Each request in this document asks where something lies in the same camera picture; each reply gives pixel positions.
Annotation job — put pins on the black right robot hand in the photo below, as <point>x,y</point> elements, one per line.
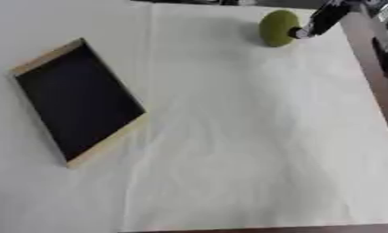
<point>323,20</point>

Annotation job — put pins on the olive green round toy fruit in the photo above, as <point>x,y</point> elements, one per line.
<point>277,28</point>

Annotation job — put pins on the tan box with black inside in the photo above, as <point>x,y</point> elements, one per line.
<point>77,100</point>

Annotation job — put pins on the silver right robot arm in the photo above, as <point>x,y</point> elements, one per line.
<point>382,11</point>

